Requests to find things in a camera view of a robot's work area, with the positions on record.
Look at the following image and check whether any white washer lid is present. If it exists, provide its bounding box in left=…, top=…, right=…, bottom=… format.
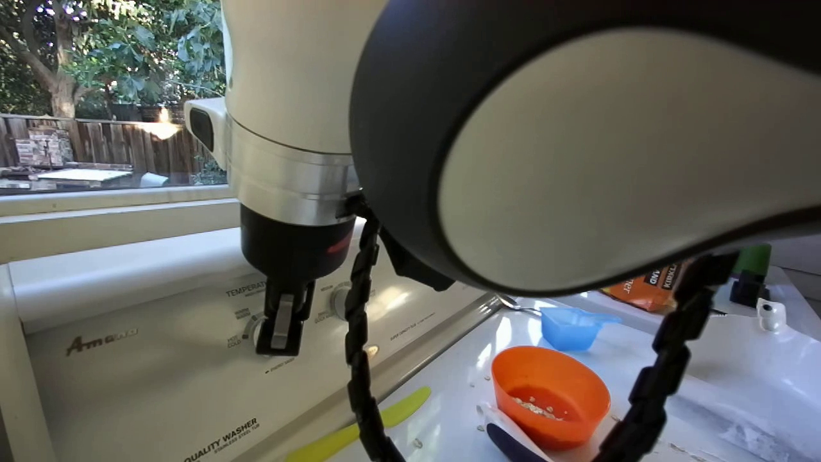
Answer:
left=459, top=309, right=821, bottom=462

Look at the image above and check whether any grey outdoor table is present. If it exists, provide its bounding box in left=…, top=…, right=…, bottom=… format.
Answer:
left=29, top=164, right=136, bottom=191

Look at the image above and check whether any brown wooden fence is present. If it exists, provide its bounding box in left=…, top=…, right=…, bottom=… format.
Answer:
left=0, top=113, right=232, bottom=188

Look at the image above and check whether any white load size knob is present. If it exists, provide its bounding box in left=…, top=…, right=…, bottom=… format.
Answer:
left=326, top=285, right=355, bottom=325

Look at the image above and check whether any translucent green cup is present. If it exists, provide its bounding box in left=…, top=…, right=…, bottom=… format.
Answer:
left=732, top=243, right=775, bottom=281

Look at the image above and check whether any yellow-green plastic spatula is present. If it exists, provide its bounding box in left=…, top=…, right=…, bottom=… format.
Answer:
left=285, top=381, right=437, bottom=462

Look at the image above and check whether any black brush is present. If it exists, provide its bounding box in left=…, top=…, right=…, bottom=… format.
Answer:
left=483, top=421, right=551, bottom=462

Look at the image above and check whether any orange plastic bowl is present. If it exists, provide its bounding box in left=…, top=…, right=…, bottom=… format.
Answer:
left=489, top=344, right=613, bottom=453

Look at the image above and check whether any metal spoon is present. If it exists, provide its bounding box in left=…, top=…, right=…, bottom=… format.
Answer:
left=494, top=290, right=544, bottom=321

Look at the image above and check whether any small black object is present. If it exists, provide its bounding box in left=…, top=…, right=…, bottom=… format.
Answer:
left=726, top=268, right=771, bottom=309

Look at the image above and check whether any white Amana washing machine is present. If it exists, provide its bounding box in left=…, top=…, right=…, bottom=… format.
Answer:
left=0, top=222, right=821, bottom=462

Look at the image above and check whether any orange cardboard box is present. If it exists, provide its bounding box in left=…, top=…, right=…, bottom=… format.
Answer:
left=598, top=258, right=699, bottom=315

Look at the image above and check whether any small white bottle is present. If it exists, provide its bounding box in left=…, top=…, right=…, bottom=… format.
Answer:
left=752, top=294, right=790, bottom=336

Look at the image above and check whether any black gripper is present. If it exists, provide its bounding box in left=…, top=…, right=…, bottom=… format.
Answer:
left=237, top=202, right=359, bottom=359

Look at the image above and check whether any blue plastic cup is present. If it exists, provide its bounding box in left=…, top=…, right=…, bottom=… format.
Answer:
left=539, top=303, right=607, bottom=354

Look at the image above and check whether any white window frame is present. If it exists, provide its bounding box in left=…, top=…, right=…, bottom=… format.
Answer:
left=0, top=0, right=250, bottom=265

